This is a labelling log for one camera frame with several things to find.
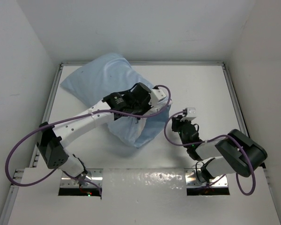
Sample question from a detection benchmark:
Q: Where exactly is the light blue pillowcase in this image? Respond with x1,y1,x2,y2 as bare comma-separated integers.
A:
60,53,170,148

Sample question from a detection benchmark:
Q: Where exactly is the white pillow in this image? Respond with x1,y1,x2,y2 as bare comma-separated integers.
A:
134,118,147,140

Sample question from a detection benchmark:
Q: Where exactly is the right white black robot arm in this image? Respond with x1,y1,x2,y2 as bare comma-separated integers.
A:
171,115,267,183

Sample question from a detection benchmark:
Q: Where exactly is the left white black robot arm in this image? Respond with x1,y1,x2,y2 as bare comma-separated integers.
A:
37,82,153,178

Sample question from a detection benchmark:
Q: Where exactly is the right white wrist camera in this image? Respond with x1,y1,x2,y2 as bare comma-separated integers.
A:
181,107,197,121

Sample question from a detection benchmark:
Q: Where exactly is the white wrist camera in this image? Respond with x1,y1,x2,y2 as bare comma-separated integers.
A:
181,107,197,121
149,89,167,106

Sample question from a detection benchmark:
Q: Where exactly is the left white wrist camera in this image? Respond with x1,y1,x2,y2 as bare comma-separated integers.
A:
149,89,167,106

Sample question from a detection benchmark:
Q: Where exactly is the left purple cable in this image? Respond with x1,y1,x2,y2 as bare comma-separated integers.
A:
5,84,173,196

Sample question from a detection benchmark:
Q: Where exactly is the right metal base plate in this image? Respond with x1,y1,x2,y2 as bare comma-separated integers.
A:
185,168,229,189

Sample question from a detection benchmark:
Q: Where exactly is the metal base plate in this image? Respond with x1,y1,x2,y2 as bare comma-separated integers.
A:
60,169,103,188
185,168,229,189

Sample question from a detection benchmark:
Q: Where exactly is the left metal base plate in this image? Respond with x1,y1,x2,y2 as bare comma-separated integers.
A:
60,169,103,188

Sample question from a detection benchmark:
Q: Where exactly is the aluminium table frame rail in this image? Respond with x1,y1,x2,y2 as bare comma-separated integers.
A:
0,62,279,225

